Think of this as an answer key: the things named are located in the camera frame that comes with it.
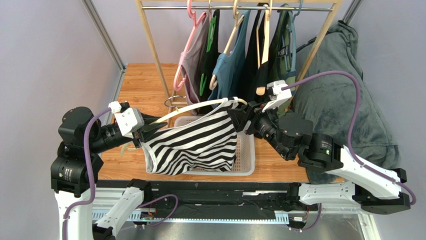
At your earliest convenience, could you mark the cream plastic hanger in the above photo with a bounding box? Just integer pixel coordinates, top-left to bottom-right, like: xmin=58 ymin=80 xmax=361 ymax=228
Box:
xmin=120 ymin=95 xmax=249 ymax=157

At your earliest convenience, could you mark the black white striped tank top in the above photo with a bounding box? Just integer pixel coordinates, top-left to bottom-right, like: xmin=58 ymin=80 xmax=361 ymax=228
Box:
xmin=142 ymin=97 xmax=239 ymax=176

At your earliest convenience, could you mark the mauve tank top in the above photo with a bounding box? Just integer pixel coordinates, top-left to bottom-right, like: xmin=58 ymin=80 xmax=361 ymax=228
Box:
xmin=179 ymin=11 xmax=210 ymax=105

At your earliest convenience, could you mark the pink plastic hanger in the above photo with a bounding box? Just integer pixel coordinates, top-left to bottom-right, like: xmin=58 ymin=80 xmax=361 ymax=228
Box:
xmin=173 ymin=0 xmax=207 ymax=91

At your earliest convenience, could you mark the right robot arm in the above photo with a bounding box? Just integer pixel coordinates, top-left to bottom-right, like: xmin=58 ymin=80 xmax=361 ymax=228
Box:
xmin=228 ymin=102 xmax=413 ymax=215

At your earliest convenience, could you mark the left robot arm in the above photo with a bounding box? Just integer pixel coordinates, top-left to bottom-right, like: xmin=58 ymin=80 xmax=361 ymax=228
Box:
xmin=50 ymin=102 xmax=165 ymax=240

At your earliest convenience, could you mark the light wooden hanger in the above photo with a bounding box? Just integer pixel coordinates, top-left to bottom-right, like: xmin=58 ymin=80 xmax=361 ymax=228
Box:
xmin=255 ymin=0 xmax=273 ymax=96

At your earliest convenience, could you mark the beige wooden hanger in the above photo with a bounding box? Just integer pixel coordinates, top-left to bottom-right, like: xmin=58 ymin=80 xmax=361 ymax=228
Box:
xmin=209 ymin=0 xmax=244 ymax=90

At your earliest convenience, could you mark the blue tank top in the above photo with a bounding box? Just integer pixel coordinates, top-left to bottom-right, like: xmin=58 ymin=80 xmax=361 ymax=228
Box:
xmin=208 ymin=10 xmax=251 ymax=101

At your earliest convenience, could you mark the green plastic hanger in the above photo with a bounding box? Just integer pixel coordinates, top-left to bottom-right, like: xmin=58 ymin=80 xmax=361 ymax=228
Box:
xmin=198 ymin=9 xmax=221 ymax=97

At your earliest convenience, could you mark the olive green tank top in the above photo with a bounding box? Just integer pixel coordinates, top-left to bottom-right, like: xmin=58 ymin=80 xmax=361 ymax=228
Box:
xmin=266 ymin=8 xmax=298 ymax=117

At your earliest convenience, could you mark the teal plastic hanger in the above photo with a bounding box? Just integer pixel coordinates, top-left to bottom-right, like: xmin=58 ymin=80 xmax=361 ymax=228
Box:
xmin=275 ymin=0 xmax=303 ymax=85

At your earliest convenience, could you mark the black garment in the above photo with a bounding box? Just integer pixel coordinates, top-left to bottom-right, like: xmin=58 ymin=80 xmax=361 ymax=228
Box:
xmin=237 ymin=3 xmax=271 ymax=103

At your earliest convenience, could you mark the white plastic basket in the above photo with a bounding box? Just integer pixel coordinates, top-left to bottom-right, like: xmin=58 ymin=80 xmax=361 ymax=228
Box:
xmin=185 ymin=131 xmax=256 ymax=177

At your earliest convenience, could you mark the grey fleece blanket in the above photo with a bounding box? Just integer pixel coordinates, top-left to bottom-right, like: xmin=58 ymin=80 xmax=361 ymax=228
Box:
xmin=291 ymin=21 xmax=401 ymax=170

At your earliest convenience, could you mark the wooden clothes rack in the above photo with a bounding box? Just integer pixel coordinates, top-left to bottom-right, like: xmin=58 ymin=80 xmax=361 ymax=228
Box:
xmin=135 ymin=0 xmax=343 ymax=114

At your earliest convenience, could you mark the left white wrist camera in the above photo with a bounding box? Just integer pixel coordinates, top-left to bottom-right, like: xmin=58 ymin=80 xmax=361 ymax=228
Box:
xmin=108 ymin=101 xmax=142 ymax=139

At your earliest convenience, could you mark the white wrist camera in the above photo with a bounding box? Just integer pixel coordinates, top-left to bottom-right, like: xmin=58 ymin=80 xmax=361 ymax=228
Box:
xmin=108 ymin=101 xmax=142 ymax=139
xmin=262 ymin=80 xmax=292 ymax=113

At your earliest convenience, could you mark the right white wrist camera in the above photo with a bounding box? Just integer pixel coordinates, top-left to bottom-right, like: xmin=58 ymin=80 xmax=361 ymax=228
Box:
xmin=262 ymin=80 xmax=292 ymax=113

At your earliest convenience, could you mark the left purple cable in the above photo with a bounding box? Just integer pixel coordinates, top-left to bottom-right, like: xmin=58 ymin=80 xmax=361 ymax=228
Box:
xmin=61 ymin=107 xmax=113 ymax=240

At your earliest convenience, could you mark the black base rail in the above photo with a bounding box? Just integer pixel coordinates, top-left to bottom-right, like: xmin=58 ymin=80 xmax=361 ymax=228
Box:
xmin=99 ymin=179 xmax=320 ymax=221

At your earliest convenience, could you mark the aluminium frame post left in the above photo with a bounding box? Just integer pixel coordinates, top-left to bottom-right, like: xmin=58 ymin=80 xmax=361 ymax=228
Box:
xmin=81 ymin=0 xmax=126 ymax=73

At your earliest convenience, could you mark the aluminium frame post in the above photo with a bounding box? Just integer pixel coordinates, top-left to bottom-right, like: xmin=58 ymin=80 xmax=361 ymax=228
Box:
xmin=81 ymin=0 xmax=126 ymax=73
xmin=342 ymin=0 xmax=364 ymax=25

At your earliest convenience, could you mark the aluminium frame post right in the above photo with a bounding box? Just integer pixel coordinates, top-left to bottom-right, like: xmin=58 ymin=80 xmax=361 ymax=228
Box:
xmin=342 ymin=0 xmax=364 ymax=25

